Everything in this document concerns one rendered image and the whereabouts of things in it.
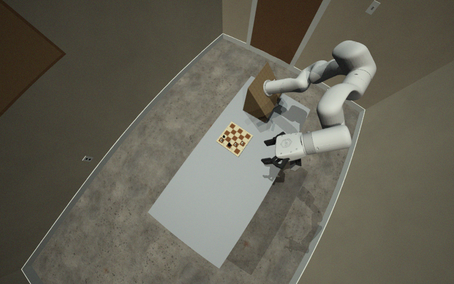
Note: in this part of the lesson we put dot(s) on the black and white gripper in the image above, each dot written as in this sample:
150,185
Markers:
289,147

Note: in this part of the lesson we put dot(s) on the wooden chessboard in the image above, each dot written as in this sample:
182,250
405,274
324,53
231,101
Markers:
234,134

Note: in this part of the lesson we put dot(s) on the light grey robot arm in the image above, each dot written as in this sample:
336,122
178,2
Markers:
359,68

